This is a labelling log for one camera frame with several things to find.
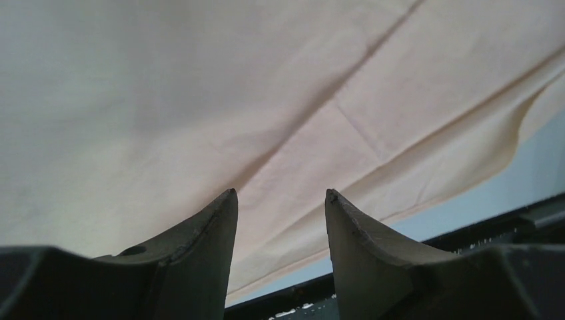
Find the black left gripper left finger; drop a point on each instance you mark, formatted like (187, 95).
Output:
(182, 273)

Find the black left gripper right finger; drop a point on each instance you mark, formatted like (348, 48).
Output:
(424, 278)

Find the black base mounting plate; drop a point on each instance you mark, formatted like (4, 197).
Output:
(494, 234)

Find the beige cloth wrap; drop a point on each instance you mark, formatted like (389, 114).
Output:
(119, 119)

